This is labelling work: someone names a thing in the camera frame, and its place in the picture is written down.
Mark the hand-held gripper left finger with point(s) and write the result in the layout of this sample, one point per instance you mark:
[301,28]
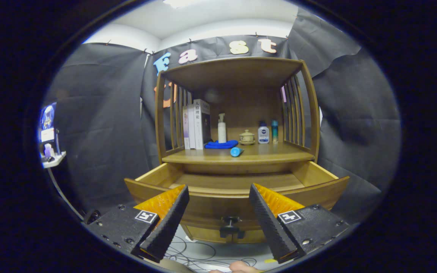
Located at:
[169,223]

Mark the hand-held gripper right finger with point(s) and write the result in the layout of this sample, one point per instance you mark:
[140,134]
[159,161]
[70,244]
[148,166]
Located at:
[269,225]

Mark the wooden drawer with black knob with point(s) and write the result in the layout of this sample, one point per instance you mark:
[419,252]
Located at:
[218,206]

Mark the blue and white tube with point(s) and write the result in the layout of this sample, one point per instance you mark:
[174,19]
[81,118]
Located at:
[236,152]

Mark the wooden cabinet door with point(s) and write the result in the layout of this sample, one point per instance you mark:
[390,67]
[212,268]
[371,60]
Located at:
[203,235]
[250,236]

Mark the wooden countertop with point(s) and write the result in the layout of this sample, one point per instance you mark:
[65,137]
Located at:
[271,153]

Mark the wooden cabinet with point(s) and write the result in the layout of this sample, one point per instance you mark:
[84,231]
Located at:
[241,106]

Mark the yellow floor tape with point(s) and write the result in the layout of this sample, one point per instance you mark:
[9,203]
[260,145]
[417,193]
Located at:
[270,261]

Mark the beige lidded tea cup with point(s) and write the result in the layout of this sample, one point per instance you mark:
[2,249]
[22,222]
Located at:
[247,137]

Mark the white lotion bottle blue cap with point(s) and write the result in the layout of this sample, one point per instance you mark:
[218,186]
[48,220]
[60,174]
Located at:
[263,134]

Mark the teal slim bottle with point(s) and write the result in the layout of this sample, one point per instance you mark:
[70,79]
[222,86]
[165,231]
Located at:
[274,132]

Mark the blue folded cloth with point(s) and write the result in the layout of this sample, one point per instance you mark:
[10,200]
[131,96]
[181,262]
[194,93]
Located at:
[220,145]

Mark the thin purple book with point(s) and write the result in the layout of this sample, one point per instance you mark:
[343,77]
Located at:
[185,129]

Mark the thin white book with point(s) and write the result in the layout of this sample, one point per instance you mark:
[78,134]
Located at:
[191,129]

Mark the thick grey and white book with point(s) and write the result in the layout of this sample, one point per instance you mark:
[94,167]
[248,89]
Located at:
[202,125]

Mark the white pump bottle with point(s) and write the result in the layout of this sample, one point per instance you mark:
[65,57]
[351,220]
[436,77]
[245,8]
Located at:
[222,132]

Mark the white side table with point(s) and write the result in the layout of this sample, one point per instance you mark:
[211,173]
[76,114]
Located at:
[55,161]

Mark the display screen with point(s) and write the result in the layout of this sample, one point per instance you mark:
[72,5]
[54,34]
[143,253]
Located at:
[47,121]

